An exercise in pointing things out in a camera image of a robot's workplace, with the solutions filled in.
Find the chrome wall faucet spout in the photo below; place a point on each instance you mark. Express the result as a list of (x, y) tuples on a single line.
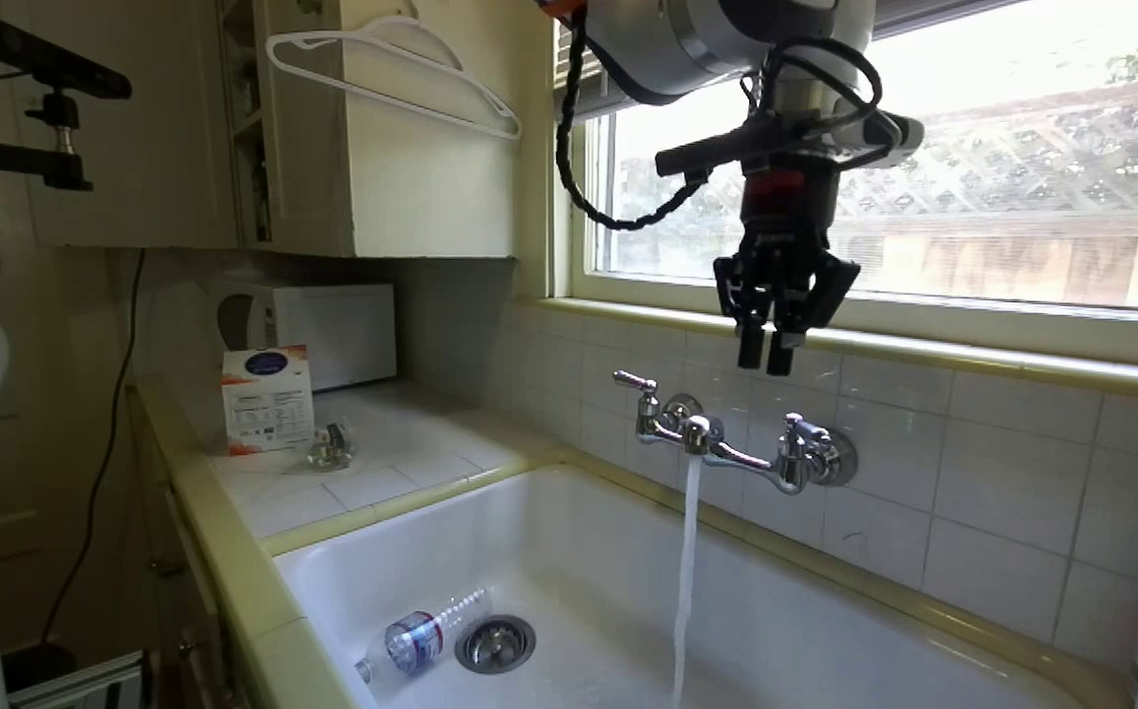
[(725, 451)]

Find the cream wall cabinet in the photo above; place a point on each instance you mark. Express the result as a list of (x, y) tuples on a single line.
[(423, 161)]

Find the small metal object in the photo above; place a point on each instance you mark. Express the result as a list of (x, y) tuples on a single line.
[(329, 451)]

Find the running water stream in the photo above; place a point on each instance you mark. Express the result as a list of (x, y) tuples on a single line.
[(685, 578)]

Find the white kitchen sink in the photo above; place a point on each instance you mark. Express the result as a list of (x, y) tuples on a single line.
[(591, 566)]

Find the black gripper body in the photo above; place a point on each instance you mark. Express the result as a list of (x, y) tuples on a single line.
[(790, 211)]

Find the white cardboard box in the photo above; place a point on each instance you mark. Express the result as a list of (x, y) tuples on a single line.
[(267, 401)]

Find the metal sink drain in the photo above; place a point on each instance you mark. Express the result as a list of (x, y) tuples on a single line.
[(494, 644)]

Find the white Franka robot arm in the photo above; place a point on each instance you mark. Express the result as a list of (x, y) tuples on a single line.
[(685, 45)]

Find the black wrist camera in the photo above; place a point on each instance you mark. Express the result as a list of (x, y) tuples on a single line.
[(883, 136)]

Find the black camera on stand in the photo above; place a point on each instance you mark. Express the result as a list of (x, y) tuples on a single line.
[(40, 60)]

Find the white plastic clothes hanger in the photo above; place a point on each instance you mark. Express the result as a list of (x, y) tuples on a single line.
[(384, 74)]

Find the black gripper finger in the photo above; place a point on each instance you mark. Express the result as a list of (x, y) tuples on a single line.
[(804, 320), (748, 316)]

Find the window with white frame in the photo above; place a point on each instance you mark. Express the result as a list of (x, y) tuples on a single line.
[(984, 327)]

